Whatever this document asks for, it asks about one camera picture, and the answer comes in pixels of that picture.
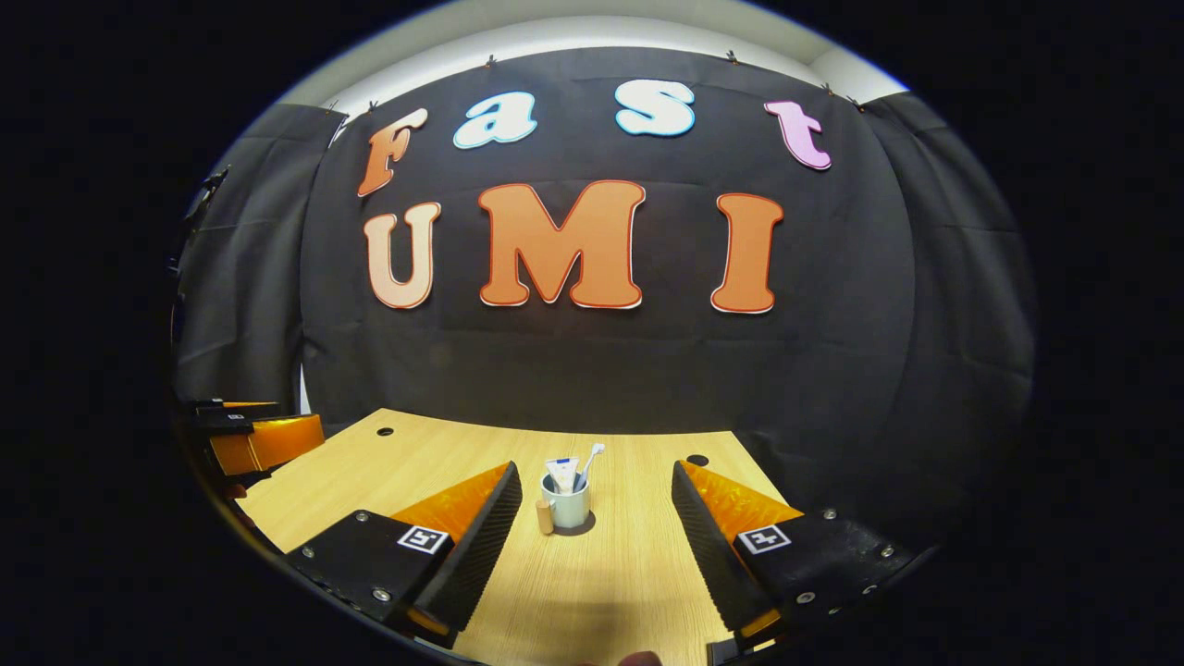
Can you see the white toothpaste tube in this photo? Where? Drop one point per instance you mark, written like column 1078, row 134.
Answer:
column 561, row 474

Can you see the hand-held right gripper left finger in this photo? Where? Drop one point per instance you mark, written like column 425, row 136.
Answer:
column 472, row 546

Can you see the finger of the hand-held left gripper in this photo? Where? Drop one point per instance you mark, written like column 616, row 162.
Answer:
column 231, row 410
column 268, row 446

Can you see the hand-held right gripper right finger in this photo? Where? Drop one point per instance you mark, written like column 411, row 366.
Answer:
column 712, row 555

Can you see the white toothbrush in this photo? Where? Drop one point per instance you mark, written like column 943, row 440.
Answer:
column 590, row 460

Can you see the black backdrop cloth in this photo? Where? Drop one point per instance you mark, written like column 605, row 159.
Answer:
column 601, row 370

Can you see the dark round coaster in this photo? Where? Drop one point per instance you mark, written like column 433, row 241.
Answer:
column 585, row 528

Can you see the wooden desktop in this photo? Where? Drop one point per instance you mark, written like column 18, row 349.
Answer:
column 610, row 573

